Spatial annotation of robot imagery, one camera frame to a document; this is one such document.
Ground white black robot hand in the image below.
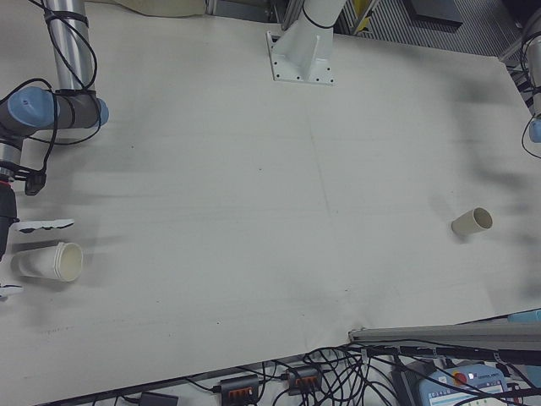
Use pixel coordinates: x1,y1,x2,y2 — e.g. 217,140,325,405
0,185,75,302

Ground white paper cup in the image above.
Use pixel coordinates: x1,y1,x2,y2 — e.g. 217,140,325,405
10,241,85,283

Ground beige cup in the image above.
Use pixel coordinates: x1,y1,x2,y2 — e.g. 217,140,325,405
451,206,494,238

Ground black power adapter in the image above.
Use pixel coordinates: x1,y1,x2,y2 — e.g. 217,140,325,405
140,392,178,406

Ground black hub orange ports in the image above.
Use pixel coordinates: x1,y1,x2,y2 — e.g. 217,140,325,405
286,366,322,395
219,374,261,401

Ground grey pendant holder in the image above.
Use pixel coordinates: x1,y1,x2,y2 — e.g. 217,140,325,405
391,366,424,406

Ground grey ribbed panel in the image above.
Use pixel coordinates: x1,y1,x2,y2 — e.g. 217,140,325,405
333,0,515,58

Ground dark grey box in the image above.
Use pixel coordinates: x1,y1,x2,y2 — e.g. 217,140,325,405
407,0,464,23

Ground blue grey teach pendant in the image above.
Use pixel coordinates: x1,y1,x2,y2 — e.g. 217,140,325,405
416,363,515,406

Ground light blue storage box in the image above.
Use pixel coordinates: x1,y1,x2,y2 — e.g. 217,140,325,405
506,308,541,327

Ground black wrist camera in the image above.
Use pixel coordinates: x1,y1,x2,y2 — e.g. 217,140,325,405
24,168,46,196

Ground aluminium base frame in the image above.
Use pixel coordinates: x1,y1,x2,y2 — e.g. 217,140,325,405
205,0,305,29

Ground white mounting pedestal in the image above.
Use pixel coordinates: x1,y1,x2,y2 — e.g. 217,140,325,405
265,0,346,87

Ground yellow black hazard bracket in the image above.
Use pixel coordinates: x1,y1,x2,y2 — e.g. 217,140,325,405
352,0,375,33

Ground aluminium profile cell frame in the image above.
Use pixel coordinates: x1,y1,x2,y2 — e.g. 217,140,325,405
348,323,541,344

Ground black cable sleeve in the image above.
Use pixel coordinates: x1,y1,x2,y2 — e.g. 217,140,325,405
396,344,541,365

